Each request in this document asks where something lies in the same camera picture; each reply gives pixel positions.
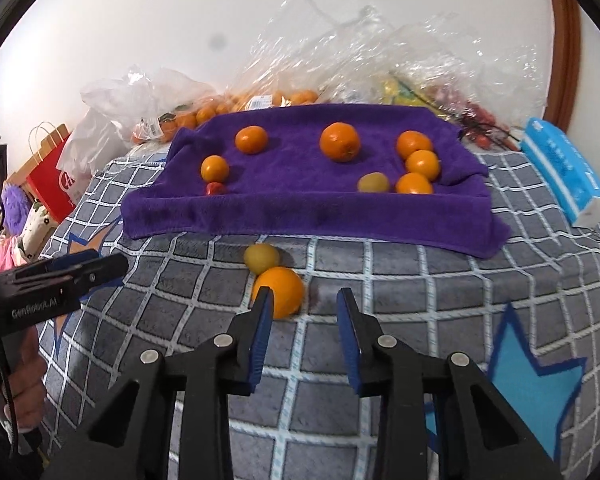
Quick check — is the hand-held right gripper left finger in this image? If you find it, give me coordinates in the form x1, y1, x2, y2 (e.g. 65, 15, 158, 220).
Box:
42, 286, 275, 480

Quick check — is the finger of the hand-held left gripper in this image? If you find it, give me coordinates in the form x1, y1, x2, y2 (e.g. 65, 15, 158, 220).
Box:
10, 248, 100, 274
0, 253, 130, 292

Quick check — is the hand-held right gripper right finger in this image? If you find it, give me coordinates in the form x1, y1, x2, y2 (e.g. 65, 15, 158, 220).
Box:
336, 287, 563, 480

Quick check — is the oval orange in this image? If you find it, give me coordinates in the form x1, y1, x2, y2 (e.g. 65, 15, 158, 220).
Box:
251, 266, 306, 321

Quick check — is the small orange mandarin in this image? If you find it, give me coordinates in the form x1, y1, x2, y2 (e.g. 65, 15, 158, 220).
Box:
405, 150, 441, 182
395, 172, 434, 195
200, 155, 230, 183
396, 130, 434, 160

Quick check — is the small yellow-green fruit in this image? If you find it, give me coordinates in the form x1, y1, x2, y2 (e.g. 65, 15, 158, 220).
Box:
244, 244, 281, 276
357, 172, 391, 194

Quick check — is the large orange with stem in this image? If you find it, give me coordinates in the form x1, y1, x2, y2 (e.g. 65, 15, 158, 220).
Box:
319, 122, 361, 163

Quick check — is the person's left hand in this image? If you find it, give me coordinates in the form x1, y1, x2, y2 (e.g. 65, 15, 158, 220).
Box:
4, 329, 47, 435

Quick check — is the white patterned plush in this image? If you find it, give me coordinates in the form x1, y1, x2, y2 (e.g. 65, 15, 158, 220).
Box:
17, 200, 61, 261

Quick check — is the pink cloth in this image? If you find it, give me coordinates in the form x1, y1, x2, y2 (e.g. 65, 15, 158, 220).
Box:
0, 232, 26, 276

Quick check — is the purple fluffy toy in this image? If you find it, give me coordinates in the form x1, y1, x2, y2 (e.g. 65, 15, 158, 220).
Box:
0, 185, 28, 236

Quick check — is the red paper bag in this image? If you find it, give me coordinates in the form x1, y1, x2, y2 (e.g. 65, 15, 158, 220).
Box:
7, 122, 78, 226

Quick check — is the grey grid printed blanket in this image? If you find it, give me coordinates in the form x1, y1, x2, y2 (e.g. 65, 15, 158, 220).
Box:
35, 150, 600, 480

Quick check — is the white plastic bag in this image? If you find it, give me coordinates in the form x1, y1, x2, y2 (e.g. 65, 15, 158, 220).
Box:
55, 77, 141, 201

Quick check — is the purple towel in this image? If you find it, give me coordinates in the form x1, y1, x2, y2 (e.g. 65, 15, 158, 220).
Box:
120, 102, 512, 259

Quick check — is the clear bag of oranges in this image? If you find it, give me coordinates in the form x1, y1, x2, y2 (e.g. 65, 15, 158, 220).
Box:
215, 85, 326, 113
125, 66, 231, 145

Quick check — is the flat orange mandarin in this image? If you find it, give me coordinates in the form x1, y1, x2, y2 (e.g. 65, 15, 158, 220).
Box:
235, 125, 269, 155

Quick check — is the red berry cluster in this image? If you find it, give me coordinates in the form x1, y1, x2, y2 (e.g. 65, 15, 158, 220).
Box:
425, 85, 523, 153

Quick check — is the yellow packet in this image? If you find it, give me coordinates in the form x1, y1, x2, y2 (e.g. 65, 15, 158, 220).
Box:
380, 72, 431, 108

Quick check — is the blue tissue pack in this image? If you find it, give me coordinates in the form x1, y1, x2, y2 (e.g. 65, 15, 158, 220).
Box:
519, 116, 600, 226

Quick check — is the crinkled clear plastic wrap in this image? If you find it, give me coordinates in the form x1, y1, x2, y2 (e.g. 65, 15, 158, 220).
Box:
240, 0, 551, 126

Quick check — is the brown wooden frame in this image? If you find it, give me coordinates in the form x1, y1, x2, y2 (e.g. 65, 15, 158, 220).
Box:
547, 0, 581, 128

